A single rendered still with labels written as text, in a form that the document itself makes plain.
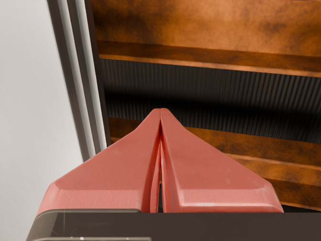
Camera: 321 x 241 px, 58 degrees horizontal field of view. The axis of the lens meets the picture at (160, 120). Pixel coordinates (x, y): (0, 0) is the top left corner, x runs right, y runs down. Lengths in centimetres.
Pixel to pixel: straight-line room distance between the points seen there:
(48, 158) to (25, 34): 12
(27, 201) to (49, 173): 7
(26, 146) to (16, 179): 6
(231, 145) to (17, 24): 30
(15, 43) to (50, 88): 4
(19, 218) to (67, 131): 18
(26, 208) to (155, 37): 26
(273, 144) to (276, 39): 15
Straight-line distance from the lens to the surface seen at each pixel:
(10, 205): 40
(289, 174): 48
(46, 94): 25
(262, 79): 53
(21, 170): 34
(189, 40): 37
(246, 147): 41
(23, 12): 23
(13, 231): 45
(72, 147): 27
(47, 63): 24
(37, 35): 23
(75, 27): 23
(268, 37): 37
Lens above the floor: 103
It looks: 53 degrees down
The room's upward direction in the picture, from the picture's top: 158 degrees counter-clockwise
